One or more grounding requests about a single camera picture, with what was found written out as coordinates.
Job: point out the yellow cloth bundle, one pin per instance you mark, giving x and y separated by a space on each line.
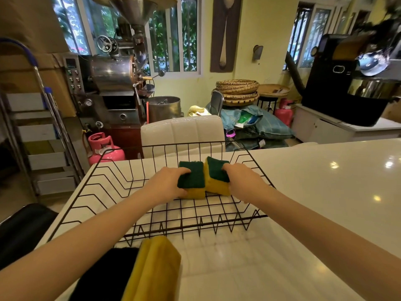
197 111

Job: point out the white padded chair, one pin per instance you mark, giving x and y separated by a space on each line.
181 133

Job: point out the blue-green sack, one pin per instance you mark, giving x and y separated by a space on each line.
263 123

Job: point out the person's right forearm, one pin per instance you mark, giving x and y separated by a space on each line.
329 238

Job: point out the person's left thumb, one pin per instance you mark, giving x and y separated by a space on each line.
183 193

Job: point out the cardboard boxes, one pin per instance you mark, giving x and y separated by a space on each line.
31 59

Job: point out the white cabinet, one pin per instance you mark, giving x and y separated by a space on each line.
338 130

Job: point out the black folded cloth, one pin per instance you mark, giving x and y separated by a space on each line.
106 278

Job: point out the person's right hand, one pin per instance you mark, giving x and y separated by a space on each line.
244 181

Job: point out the steel drum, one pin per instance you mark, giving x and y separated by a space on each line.
164 108

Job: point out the yellow folded cloth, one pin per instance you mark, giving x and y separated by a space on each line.
153 272

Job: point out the black stool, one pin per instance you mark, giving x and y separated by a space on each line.
268 102

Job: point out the brown spoon wall picture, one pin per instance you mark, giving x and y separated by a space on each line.
225 31

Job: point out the black coffee roaster machine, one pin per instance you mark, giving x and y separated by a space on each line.
341 84

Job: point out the black chair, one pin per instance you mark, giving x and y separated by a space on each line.
22 231

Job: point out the pink gas cylinder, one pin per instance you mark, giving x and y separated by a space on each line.
101 150

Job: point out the stack of woven baskets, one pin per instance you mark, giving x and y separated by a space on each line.
237 92

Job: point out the flat woven tray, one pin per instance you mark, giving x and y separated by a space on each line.
273 89

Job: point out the metal framed chair back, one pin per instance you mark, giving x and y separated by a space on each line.
216 102

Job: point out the steel coffee roaster machine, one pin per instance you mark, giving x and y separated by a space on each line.
112 75

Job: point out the person's right fingers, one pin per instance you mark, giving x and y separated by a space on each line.
228 167

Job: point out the wall lamp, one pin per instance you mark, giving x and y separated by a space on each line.
257 52

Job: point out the green and yellow scrub sponge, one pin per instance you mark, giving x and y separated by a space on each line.
192 177
216 177

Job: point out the person's left forearm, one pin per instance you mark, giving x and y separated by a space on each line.
78 244

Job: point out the person's left hand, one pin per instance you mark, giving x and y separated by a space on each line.
163 186

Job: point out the red gas cylinder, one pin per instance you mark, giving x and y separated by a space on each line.
284 113

